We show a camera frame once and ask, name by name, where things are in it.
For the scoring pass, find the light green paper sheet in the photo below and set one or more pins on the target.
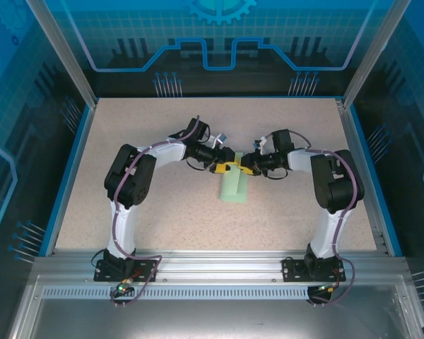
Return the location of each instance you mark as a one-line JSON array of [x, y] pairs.
[[233, 190]]

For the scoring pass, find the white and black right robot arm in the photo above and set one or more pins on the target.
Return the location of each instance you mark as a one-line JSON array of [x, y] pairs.
[[335, 183]]

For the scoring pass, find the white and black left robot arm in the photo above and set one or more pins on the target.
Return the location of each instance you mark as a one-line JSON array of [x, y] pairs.
[[127, 233]]

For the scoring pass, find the blue table edge strip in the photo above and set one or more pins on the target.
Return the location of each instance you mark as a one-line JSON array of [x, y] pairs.
[[68, 183], [375, 183]]

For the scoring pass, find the aluminium frame rail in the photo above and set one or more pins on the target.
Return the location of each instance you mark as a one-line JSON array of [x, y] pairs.
[[219, 266]]

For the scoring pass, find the aluminium side rail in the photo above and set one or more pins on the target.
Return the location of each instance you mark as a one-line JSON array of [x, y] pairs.
[[364, 183]]

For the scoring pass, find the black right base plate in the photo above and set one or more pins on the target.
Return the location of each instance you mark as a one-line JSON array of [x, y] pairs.
[[289, 271]]

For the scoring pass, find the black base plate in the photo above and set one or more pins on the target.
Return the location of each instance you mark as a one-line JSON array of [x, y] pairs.
[[289, 271], [100, 272]]

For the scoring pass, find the aluminium frame post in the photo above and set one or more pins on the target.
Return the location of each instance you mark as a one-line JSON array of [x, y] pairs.
[[66, 53], [371, 53]]

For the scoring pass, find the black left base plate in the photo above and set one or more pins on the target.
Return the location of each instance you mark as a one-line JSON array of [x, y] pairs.
[[100, 272]]

